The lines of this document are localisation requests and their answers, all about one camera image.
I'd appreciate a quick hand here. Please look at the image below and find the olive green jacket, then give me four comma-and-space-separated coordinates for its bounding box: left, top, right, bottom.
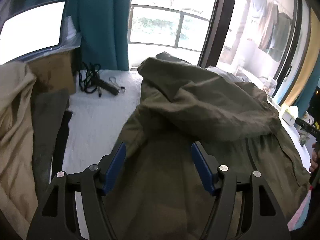
104, 57, 310, 239

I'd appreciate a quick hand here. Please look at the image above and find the right hand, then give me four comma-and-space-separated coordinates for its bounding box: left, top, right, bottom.
309, 142, 319, 173

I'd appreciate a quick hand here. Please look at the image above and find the yellow and teal right curtain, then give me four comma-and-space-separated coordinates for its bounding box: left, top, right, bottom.
284, 9, 319, 115

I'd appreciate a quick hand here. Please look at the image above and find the beige garment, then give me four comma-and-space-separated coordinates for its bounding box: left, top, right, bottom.
1, 62, 38, 239

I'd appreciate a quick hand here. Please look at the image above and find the clear plastic jar white lid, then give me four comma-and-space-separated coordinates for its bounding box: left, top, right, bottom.
264, 79, 277, 97

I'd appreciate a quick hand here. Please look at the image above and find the hanging dark green garment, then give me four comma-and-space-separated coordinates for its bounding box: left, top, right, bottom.
267, 12, 292, 62

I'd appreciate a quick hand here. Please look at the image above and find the dark grey folded cloth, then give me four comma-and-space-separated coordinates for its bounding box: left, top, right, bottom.
31, 89, 72, 199

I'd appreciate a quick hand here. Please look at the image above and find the hanging pink garment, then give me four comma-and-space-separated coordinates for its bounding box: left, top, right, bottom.
258, 2, 278, 50

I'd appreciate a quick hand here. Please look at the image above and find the hanging blue shirt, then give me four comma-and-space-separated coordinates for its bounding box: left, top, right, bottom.
251, 0, 267, 20

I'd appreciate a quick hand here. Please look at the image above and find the black handheld device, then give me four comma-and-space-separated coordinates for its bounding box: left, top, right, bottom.
95, 76, 125, 96

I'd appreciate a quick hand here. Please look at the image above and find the cardboard box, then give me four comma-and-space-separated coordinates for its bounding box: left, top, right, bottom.
28, 51, 76, 95

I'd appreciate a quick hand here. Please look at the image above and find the balcony railing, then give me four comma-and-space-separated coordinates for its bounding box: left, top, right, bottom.
128, 4, 210, 52

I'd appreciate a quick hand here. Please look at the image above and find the tablet with white screen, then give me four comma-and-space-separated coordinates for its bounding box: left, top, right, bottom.
1, 0, 67, 64

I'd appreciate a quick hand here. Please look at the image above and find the teal left curtain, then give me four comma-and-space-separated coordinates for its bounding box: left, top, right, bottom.
16, 0, 131, 70

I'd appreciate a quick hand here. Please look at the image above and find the black cable bundle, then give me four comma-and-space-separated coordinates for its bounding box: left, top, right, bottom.
75, 61, 102, 94

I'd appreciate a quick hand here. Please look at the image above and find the black window frame post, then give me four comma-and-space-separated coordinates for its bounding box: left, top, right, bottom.
198, 0, 235, 68

